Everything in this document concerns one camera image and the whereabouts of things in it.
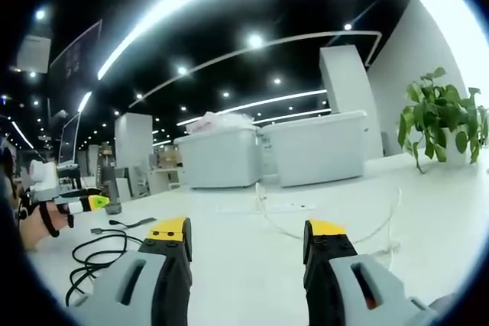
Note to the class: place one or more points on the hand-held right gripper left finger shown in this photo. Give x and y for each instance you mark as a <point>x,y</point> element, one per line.
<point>114,284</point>

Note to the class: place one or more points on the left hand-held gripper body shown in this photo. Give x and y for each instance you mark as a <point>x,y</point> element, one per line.
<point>43,181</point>

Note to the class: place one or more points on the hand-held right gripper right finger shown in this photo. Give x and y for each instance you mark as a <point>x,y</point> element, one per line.
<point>366,284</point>

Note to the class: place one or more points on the person's left hand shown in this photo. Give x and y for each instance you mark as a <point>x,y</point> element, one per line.
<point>36,226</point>

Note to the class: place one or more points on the clear plastic bags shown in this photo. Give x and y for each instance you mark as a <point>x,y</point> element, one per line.
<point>223,120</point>

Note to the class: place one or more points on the hanging white sign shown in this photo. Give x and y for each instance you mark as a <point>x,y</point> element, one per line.
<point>34,53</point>

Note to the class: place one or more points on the white desktop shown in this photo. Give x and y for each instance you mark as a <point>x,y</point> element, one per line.
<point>244,276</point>

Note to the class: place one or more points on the white storage box with bags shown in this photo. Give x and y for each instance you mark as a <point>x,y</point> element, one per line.
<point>219,160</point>

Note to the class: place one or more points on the green potted plant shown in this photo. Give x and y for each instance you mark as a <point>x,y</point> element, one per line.
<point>431,112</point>

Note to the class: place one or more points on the computer monitor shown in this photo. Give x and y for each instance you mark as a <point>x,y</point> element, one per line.
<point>68,142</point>

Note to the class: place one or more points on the white plant pot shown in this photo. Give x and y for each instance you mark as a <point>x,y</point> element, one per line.
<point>458,152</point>

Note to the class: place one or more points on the white lidded storage box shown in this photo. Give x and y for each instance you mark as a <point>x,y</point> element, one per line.
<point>319,150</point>

